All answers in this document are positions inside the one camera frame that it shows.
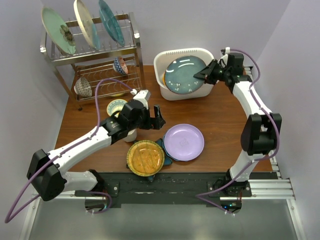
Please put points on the teal plate on rack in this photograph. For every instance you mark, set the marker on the teal plate on rack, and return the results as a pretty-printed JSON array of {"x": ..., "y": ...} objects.
[{"x": 110, "y": 23}]

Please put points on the grey patterned bowl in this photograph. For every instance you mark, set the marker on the grey patterned bowl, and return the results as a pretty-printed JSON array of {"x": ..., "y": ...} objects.
[{"x": 83, "y": 88}]

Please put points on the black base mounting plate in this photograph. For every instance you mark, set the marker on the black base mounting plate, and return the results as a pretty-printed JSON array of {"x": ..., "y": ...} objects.
[{"x": 175, "y": 189}]

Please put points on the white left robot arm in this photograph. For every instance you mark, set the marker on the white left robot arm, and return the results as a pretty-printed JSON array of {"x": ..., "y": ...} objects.
[{"x": 49, "y": 172}]

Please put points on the orange dotted scalloped plate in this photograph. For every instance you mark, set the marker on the orange dotted scalloped plate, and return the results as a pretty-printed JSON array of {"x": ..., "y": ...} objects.
[{"x": 163, "y": 79}]

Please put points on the white ceramic mug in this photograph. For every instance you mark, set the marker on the white ceramic mug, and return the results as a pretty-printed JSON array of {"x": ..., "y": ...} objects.
[{"x": 131, "y": 136}]

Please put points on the orange woven pattern plate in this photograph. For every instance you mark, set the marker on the orange woven pattern plate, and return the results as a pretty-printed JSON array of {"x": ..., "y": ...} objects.
[{"x": 145, "y": 158}]

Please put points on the yellow blue patterned saucer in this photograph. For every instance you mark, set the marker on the yellow blue patterned saucer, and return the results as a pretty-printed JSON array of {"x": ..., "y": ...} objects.
[{"x": 115, "y": 106}]

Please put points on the white plastic bin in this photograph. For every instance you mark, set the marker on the white plastic bin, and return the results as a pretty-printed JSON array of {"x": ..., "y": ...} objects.
[{"x": 162, "y": 61}]

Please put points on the stainless steel dish rack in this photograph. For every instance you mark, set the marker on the stainless steel dish rack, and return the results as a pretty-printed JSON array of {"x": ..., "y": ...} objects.
[{"x": 97, "y": 65}]

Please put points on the lilac purple plate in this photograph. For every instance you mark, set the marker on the lilac purple plate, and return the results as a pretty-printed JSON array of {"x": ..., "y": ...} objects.
[{"x": 188, "y": 137}]

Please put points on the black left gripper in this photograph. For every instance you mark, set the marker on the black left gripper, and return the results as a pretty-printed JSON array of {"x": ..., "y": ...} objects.
[{"x": 155, "y": 123}]

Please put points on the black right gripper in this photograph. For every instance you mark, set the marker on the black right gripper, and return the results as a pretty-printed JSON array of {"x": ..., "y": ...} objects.
[{"x": 206, "y": 75}]

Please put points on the dark blue bottom plate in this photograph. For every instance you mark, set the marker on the dark blue bottom plate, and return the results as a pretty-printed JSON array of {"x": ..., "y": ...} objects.
[{"x": 179, "y": 75}]

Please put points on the cream plate on rack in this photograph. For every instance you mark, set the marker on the cream plate on rack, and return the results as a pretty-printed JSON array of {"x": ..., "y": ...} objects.
[{"x": 86, "y": 24}]

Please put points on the dark blue star plate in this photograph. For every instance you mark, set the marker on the dark blue star plate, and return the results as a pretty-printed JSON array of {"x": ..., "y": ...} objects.
[{"x": 167, "y": 159}]

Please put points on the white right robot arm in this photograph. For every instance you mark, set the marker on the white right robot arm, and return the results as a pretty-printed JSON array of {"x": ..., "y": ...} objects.
[{"x": 260, "y": 138}]

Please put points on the blue white patterned bowl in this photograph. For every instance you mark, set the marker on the blue white patterned bowl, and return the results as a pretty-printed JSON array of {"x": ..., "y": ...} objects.
[{"x": 119, "y": 65}]

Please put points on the aluminium frame rail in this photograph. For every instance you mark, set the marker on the aluminium frame rail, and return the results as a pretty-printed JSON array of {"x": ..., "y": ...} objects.
[{"x": 279, "y": 189}]

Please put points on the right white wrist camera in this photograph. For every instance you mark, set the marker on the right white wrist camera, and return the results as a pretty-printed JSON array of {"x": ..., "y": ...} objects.
[{"x": 224, "y": 56}]

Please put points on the mint flower plate on rack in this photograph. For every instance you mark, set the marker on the mint flower plate on rack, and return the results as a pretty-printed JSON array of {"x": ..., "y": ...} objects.
[{"x": 58, "y": 31}]

